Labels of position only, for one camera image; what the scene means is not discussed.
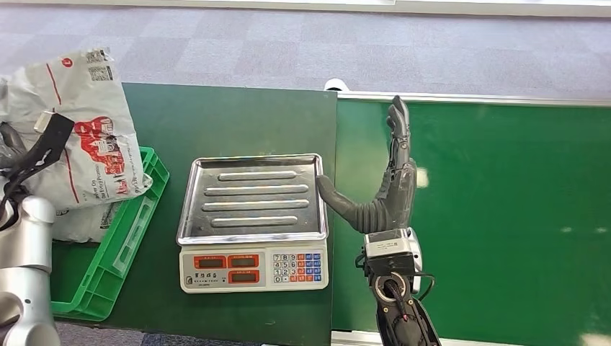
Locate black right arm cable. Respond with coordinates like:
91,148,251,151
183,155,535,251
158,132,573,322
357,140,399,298
414,271,437,303

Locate green plastic crate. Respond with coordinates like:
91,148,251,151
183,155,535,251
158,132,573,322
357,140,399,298
49,146,171,322

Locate white courier bag black letters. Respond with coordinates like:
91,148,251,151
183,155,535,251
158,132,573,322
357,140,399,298
0,47,154,211

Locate white courier bag red print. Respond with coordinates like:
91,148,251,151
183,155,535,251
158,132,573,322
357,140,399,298
50,200,124,245

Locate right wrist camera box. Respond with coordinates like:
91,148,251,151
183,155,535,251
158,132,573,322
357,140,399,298
363,228,417,278

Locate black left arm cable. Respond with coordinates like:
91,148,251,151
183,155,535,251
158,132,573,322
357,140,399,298
0,143,49,233

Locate white baseboard strip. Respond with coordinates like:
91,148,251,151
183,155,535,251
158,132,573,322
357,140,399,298
0,0,611,18

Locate green conveyor belt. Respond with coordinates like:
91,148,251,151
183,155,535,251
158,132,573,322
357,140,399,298
330,99,611,346

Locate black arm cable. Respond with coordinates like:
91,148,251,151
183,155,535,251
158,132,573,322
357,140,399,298
0,143,49,233
414,271,437,303

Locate white electronic scale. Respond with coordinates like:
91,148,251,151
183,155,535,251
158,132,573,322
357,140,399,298
176,153,331,295

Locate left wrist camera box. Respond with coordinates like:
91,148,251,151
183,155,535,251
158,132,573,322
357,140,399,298
14,110,76,179

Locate silver conveyor side rail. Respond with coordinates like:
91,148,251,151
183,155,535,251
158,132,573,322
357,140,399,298
336,90,611,107

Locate steel scale tray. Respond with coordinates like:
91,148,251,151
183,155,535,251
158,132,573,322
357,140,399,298
176,153,330,247

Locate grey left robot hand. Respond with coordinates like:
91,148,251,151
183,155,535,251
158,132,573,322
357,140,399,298
0,122,28,172

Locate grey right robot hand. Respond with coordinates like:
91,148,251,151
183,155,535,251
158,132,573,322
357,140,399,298
315,94,419,236

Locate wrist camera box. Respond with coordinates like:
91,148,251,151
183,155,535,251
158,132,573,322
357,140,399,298
14,110,76,179
363,228,417,278

